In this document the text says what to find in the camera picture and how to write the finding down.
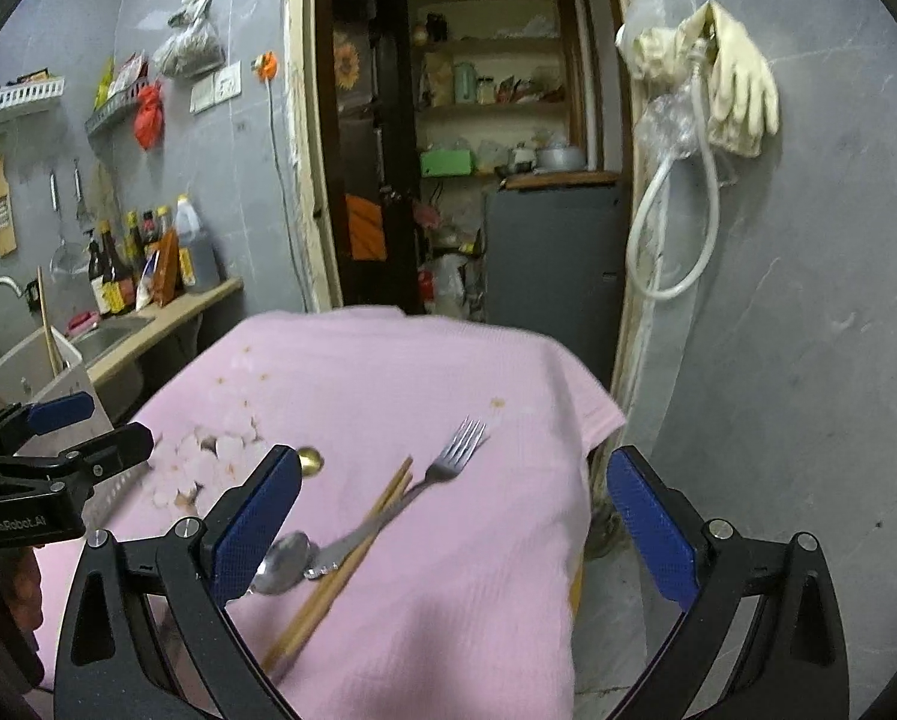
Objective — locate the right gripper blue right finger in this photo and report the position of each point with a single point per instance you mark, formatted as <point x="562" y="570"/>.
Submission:
<point x="649" y="511"/>

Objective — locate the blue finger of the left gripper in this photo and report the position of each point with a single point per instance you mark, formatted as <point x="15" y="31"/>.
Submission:
<point x="49" y="416"/>
<point x="108" y="455"/>

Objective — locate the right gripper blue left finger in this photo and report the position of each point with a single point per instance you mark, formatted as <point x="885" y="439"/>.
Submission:
<point x="246" y="520"/>

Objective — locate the white perforated utensil holder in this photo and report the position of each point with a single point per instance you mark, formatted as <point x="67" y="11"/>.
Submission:
<point x="26" y="377"/>

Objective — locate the wooden chopstick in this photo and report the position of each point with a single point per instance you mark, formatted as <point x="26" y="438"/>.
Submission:
<point x="293" y="639"/>
<point x="52" y="350"/>

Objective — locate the silver spoon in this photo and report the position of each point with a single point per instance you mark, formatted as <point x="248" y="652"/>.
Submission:
<point x="284" y="564"/>

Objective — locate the gold spoon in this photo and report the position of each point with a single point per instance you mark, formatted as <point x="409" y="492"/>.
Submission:
<point x="311" y="461"/>

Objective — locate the silver fork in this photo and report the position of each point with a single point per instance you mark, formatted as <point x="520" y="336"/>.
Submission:
<point x="448" y="465"/>

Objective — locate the person's left hand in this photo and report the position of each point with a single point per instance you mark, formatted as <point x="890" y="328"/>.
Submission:
<point x="20" y="586"/>

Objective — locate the steel sink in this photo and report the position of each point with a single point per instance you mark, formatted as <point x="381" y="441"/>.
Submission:
<point x="104" y="335"/>

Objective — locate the hanging metal strainer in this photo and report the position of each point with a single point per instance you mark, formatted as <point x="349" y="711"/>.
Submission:
<point x="68" y="260"/>

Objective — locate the dark soy sauce bottle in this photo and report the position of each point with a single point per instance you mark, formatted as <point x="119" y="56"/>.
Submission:
<point x="118" y="281"/>

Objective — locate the orange snack pouch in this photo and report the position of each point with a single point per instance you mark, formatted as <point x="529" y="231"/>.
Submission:
<point x="165" y="279"/>

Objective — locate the large oil jug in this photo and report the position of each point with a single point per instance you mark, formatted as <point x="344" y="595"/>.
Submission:
<point x="198" y="268"/>

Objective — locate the grey cabinet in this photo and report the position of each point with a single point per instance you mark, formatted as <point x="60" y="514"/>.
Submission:
<point x="554" y="264"/>

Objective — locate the red plastic bag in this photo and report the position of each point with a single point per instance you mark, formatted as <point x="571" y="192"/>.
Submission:
<point x="149" y="121"/>

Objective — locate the metal pot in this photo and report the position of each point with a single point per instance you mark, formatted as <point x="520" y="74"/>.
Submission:
<point x="567" y="158"/>

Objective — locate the hanging bag of dried goods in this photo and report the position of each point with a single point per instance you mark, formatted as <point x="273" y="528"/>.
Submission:
<point x="194" y="46"/>

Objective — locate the green box on shelf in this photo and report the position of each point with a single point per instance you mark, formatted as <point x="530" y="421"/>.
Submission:
<point x="443" y="162"/>

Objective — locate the cream rubber gloves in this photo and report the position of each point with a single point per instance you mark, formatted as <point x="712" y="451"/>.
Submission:
<point x="743" y="97"/>

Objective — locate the green jar on shelf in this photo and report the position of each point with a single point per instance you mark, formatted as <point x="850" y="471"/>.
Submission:
<point x="465" y="83"/>

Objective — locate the wooden spatula on wall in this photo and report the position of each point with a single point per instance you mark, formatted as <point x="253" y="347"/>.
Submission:
<point x="8" y="240"/>

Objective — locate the white wall basket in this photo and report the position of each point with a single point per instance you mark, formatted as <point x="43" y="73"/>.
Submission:
<point x="30" y="98"/>

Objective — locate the grey wall shelf rack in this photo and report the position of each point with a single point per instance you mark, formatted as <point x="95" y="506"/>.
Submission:
<point x="116" y="107"/>

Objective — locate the wall switch plate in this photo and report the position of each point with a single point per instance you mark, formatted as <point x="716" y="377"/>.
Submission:
<point x="216" y="88"/>

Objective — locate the orange wall hook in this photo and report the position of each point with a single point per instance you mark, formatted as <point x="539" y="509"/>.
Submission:
<point x="265" y="67"/>

